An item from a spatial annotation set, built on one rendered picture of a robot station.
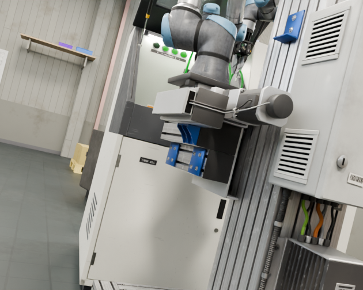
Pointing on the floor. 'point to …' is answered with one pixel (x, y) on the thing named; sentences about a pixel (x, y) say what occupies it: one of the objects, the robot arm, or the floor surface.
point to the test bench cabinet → (98, 205)
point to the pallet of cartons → (79, 157)
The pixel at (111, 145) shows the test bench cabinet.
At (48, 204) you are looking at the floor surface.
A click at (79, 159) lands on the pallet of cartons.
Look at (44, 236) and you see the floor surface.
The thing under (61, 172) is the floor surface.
